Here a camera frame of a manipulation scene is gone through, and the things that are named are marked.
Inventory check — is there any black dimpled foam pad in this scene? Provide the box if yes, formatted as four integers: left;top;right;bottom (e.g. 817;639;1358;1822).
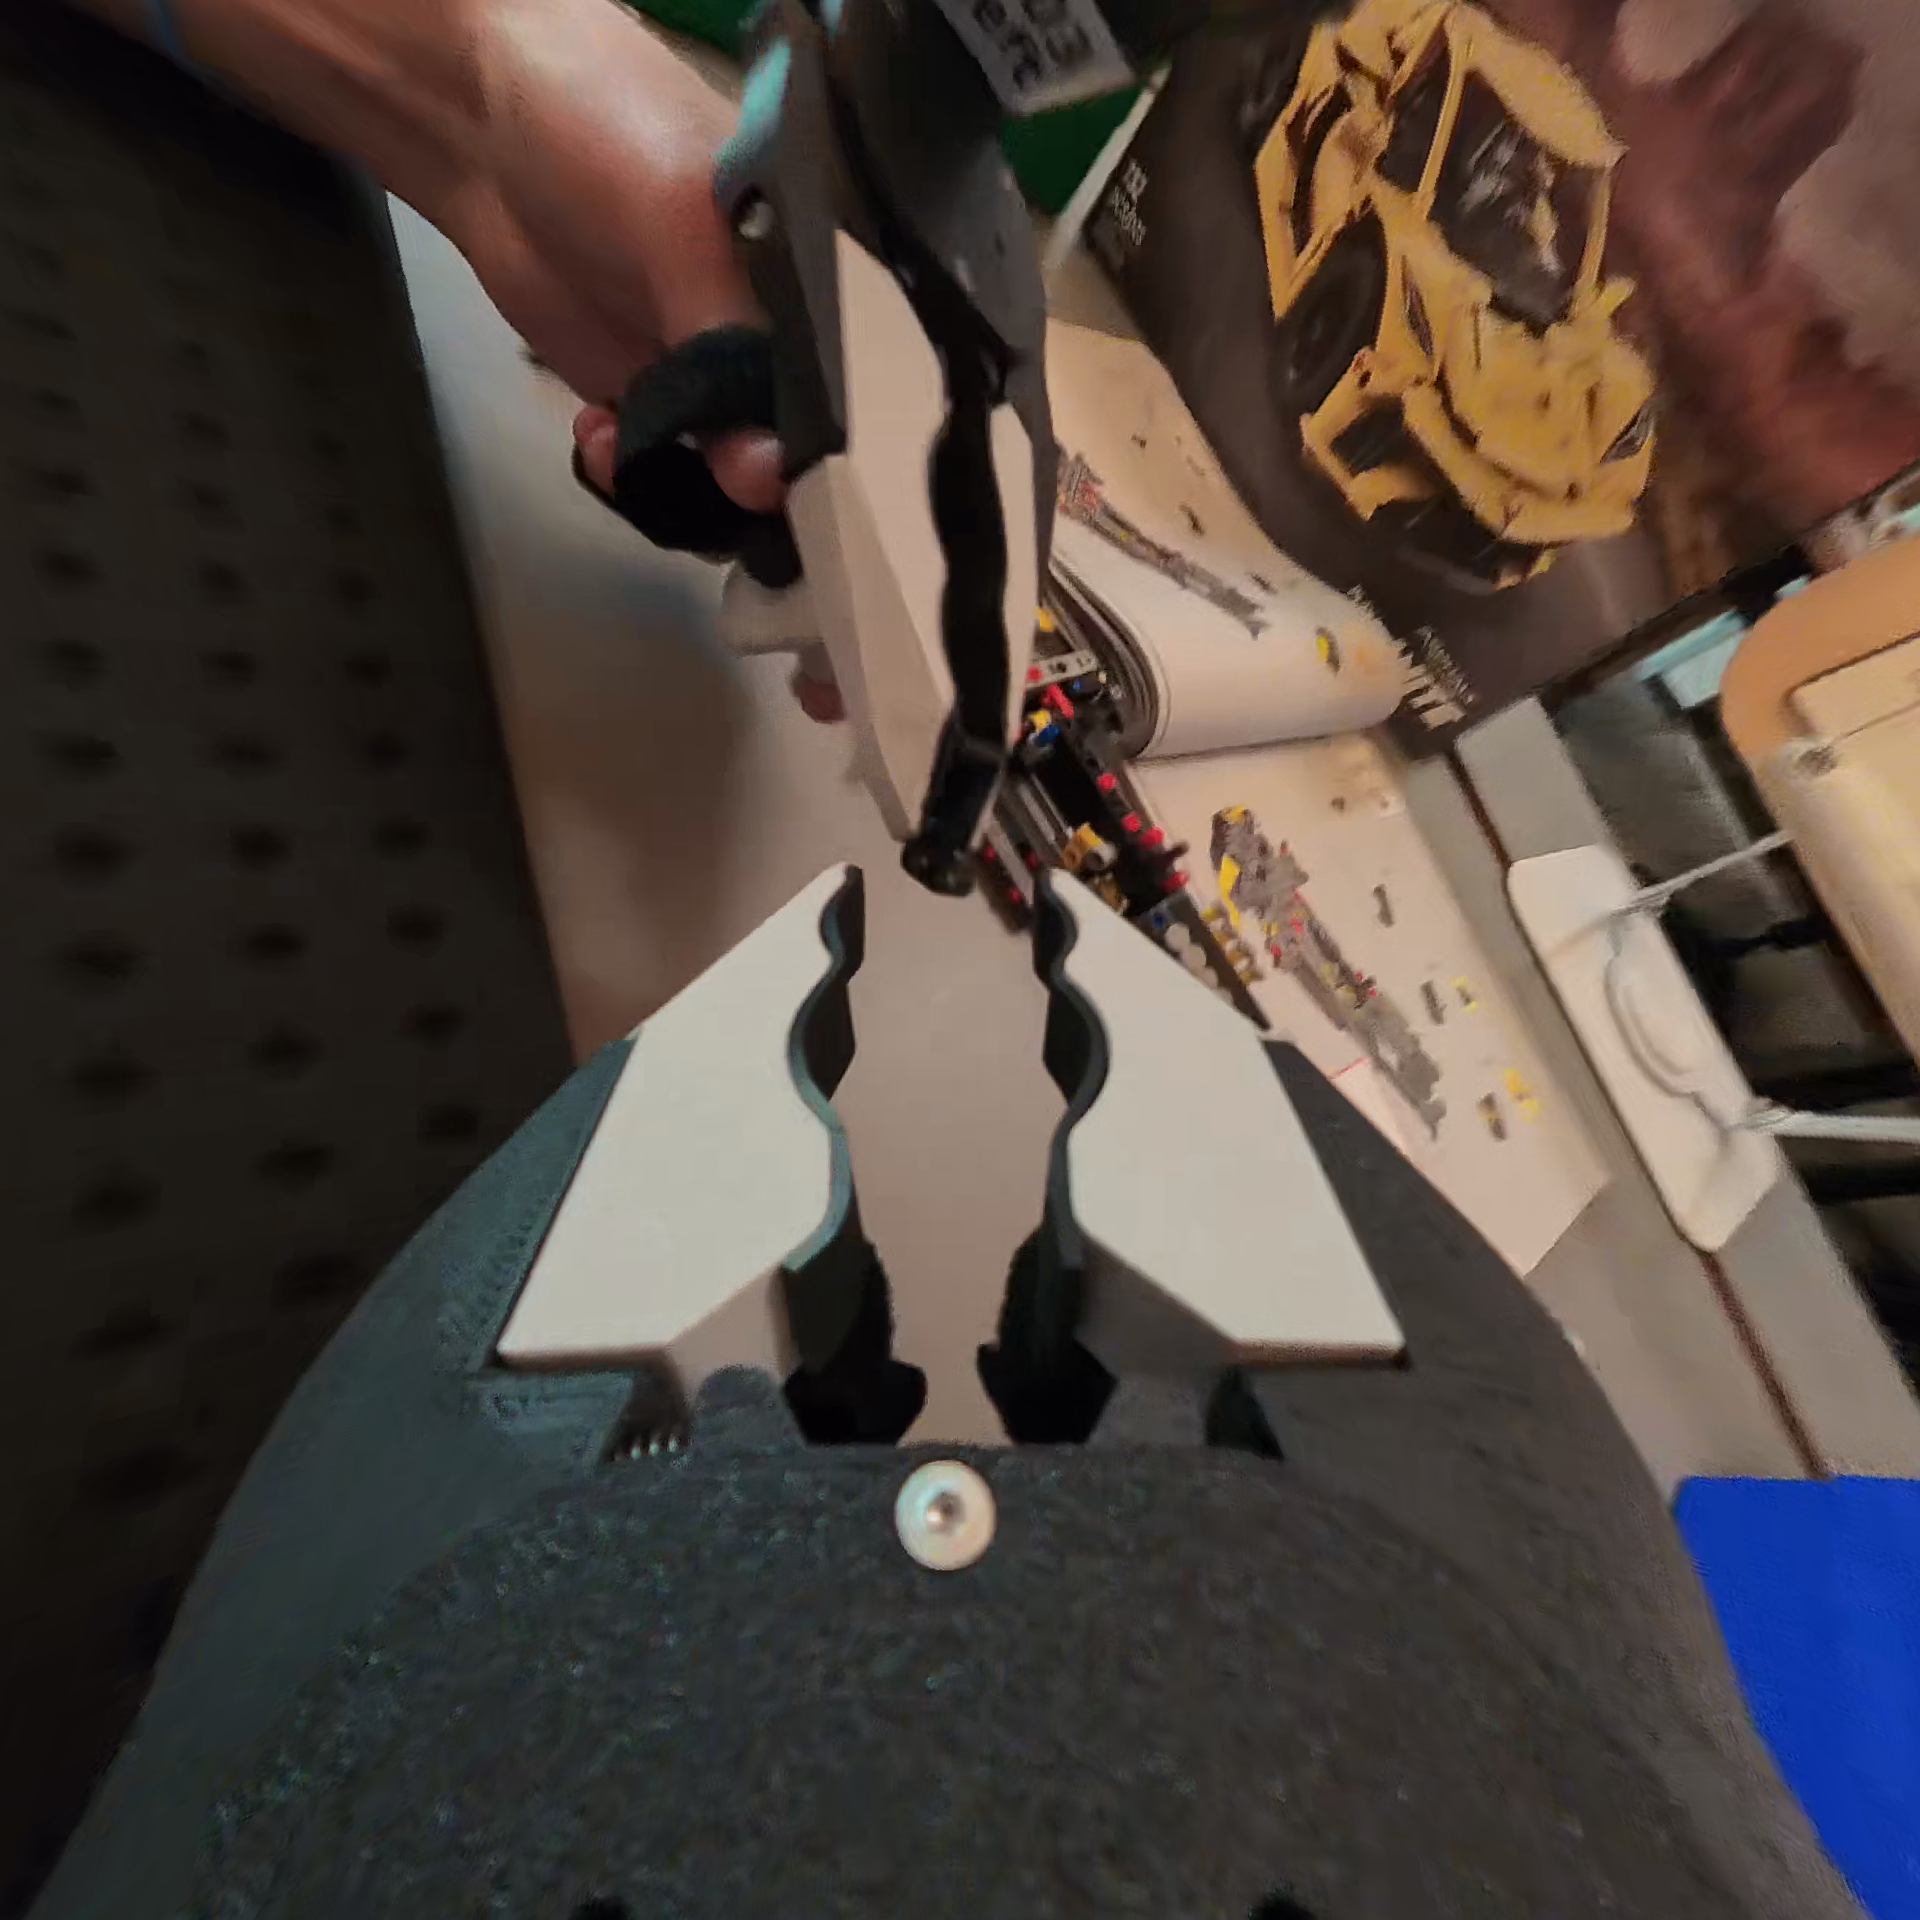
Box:
0;0;583;1847

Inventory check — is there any lego car chassis assembly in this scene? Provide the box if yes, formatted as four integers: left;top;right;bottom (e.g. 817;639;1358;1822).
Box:
977;631;1277;1039

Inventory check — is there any lego set box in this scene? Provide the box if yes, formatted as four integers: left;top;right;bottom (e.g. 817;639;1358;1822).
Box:
1079;0;1920;725

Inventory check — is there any person's left hand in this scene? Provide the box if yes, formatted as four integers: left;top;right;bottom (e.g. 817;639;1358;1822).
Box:
421;0;847;730

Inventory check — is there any lego instruction booklet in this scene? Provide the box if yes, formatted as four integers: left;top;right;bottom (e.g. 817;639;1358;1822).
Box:
1035;316;1613;1278

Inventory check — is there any black lego connector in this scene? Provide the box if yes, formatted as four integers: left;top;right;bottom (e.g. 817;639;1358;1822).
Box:
901;735;1001;899

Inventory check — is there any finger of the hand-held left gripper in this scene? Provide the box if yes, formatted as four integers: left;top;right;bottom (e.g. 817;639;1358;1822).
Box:
783;231;991;845
959;392;1066;842

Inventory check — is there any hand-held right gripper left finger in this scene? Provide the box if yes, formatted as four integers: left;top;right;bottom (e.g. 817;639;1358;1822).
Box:
495;861;866;1397

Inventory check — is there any green plastic bin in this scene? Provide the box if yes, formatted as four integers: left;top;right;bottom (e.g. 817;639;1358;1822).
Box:
622;0;1143;214

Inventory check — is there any blue plastic bin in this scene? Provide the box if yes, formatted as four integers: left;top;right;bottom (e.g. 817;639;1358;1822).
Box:
1671;1476;1920;1920

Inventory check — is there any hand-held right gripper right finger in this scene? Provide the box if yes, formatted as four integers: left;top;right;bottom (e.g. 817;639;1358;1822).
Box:
1035;871;1409;1390

